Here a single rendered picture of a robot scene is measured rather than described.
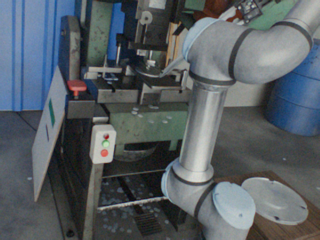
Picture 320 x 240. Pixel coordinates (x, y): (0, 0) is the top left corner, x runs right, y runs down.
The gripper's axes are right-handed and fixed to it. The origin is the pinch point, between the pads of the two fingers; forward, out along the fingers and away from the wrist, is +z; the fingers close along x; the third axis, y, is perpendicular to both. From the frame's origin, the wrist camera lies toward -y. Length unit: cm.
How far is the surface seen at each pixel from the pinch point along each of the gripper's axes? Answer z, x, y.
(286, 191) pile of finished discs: 14, 82, -23
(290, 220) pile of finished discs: 15, 81, -2
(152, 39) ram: 26.2, -9.2, -18.4
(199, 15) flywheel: 9, -7, -56
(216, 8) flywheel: 0, -4, -51
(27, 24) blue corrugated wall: 117, -67, -93
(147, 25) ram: 24.3, -14.8, -16.3
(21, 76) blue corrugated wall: 145, -42, -89
